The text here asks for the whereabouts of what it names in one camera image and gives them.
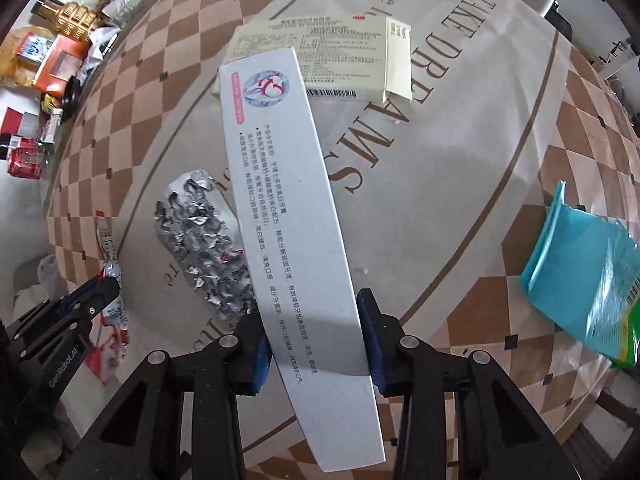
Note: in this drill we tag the long white box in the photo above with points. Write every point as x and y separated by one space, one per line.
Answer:
280 185

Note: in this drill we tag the teal green snack bag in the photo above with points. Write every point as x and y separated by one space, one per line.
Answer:
575 270

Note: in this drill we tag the cream flat box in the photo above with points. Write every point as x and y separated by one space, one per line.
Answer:
345 45

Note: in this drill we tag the red drink can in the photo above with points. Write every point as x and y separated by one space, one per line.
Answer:
27 162

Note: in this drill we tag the red white snack packet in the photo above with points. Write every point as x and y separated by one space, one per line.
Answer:
115 345

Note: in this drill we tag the checkered tablecloth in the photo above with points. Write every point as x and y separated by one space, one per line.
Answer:
450 185

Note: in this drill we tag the white plastic bag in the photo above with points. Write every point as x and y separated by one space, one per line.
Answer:
47 272

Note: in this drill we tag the gold textured bottle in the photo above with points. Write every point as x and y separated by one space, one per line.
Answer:
75 15

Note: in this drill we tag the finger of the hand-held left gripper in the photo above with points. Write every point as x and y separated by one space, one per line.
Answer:
102 292

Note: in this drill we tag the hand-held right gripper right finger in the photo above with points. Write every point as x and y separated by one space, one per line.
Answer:
374 355

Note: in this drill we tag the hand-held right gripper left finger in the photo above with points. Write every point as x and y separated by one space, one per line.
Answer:
261 365

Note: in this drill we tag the orange box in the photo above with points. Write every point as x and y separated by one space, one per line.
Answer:
60 65

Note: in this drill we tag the silver foil blister pack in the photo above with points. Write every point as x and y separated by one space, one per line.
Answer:
200 240

